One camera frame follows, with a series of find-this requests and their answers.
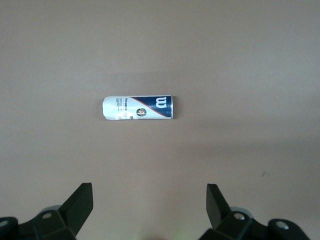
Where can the white and blue tennis ball can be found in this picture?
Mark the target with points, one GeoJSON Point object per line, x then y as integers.
{"type": "Point", "coordinates": [140, 107]}

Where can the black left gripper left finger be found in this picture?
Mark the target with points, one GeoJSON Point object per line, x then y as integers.
{"type": "Point", "coordinates": [75, 207]}

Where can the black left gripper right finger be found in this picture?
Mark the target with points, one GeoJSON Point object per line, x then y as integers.
{"type": "Point", "coordinates": [220, 207]}

